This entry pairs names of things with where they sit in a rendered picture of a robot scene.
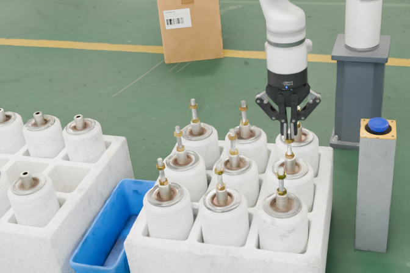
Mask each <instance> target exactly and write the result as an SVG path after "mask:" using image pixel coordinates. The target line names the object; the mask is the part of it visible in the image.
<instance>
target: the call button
mask: <svg viewBox="0 0 410 273"><path fill-rule="evenodd" d="M368 125H369V127H370V129H371V130H372V131H374V132H383V131H385V130H386V129H387V128H388V126H389V122H388V120H386V119H384V118H372V119H370V120H369V123H368Z"/></svg>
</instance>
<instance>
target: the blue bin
mask: <svg viewBox="0 0 410 273"><path fill-rule="evenodd" d="M155 183H156V181H151V180H137V179H122V180H120V181H119V182H118V184H117V186H116V187H115V189H114V190H113V192H112V194H111V195H110V197H109V198H108V200H107V202H106V203H105V204H104V206H103V208H102V209H101V211H100V212H99V214H98V215H97V217H96V219H95V220H94V222H93V224H92V225H91V227H90V228H89V230H88V232H87V233H86V235H85V236H84V238H83V239H82V241H81V243H80V244H79V246H78V247H77V249H76V250H75V252H74V254H73V255H72V257H71V258H70V266H71V268H72V269H74V271H75V273H131V272H130V268H129V263H128V259H127V256H126V251H125V248H124V242H125V240H126V238H127V236H128V234H129V233H130V231H131V228H132V226H133V225H134V223H135V221H136V219H137V217H138V215H139V214H140V212H141V210H142V208H143V198H144V196H145V194H146V193H147V192H148V191H149V190H150V189H151V188H152V187H153V186H154V185H155Z"/></svg>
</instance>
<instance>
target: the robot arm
mask: <svg viewBox="0 0 410 273"><path fill-rule="evenodd" d="M382 1H383V0H346V8H345V47H346V48H347V49H348V50H350V51H354V52H370V51H374V50H375V49H378V47H379V39H380V30H381V11H382ZM259 2H260V4H261V7H262V11H263V13H264V16H265V20H266V30H267V41H266V42H265V52H266V56H267V80H268V84H267V86H266V89H265V91H263V92H262V93H257V95H256V100H255V101H256V104H257V105H258V106H260V108H261V109H263V111H264V112H265V113H266V114H267V115H268V116H269V117H270V119H271V120H273V121H275V120H278V121H279V122H280V134H281V135H283V136H284V138H286V139H287V112H286V107H291V116H290V137H291V139H294V136H297V133H298V125H297V122H298V121H299V120H302V121H304V120H305V119H306V118H307V117H308V116H309V115H310V114H311V113H312V111H313V110H314V109H315V108H316V107H317V106H318V104H319V103H320V102H321V94H320V93H319V92H316V93H315V92H313V91H312V90H310V89H311V88H310V85H309V84H308V52H311V51H312V41H311V40H309V39H306V18H305V14H304V11H303V10H302V9H301V8H299V7H297V6H296V5H294V4H292V3H291V2H290V1H289V0H259ZM307 96H309V97H308V102H307V103H306V105H305V106H304V107H303V108H302V109H301V110H300V111H299V112H297V107H298V106H299V105H300V104H301V103H302V102H303V101H304V100H305V98H306V97H307ZM268 97H269V98H270V99H271V100H272V101H273V102H274V103H275V104H276V105H277V106H278V109H279V111H277V109H275V108H274V106H272V105H271V103H270V102H269V101H268Z"/></svg>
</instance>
